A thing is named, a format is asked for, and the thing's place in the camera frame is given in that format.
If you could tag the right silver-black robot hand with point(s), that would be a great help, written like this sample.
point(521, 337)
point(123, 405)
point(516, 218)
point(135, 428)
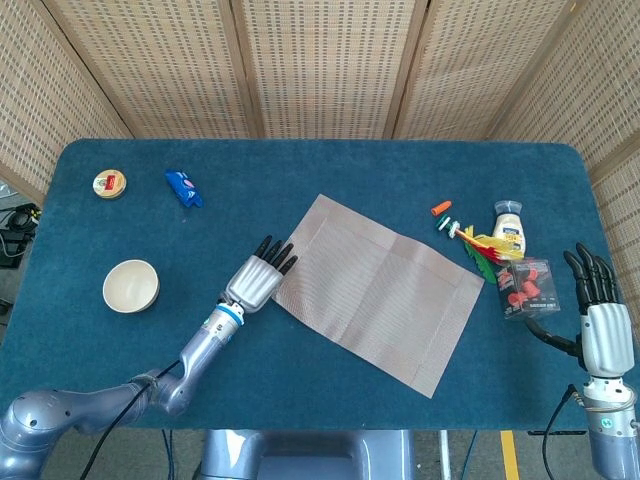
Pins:
point(607, 340)

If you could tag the left silver-black robot hand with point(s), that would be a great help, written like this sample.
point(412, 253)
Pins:
point(252, 282)

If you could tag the white round bowl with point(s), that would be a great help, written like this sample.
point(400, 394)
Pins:
point(130, 287)

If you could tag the grey-brown woven placemat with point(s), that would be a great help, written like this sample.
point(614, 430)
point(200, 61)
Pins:
point(380, 295)

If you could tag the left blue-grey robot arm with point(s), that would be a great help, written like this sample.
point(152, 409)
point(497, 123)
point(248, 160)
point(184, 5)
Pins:
point(200, 355)

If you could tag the clear box with red items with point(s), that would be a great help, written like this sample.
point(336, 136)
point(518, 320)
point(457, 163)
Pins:
point(525, 292)

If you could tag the blue snack packet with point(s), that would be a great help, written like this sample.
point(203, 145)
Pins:
point(184, 189)

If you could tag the blue felt table cover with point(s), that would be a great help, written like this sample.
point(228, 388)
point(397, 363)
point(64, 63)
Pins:
point(300, 165)

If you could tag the white mayonnaise squeeze bottle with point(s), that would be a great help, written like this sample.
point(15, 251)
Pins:
point(507, 231)

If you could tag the round tin with red label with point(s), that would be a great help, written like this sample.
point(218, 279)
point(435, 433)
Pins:
point(109, 184)

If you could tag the blue-grey robot torso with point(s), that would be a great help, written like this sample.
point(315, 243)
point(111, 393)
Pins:
point(300, 455)

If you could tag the colourful feather shuttlecock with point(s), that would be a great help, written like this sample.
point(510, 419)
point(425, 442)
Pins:
point(452, 229)

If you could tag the white table leg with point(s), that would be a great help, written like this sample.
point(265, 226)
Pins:
point(444, 455)

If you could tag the small orange rubber cap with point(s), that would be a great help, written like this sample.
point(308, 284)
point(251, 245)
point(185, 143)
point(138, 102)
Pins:
point(441, 208)

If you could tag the woven bamboo folding screen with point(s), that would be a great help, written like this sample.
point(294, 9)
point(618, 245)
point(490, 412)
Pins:
point(325, 65)

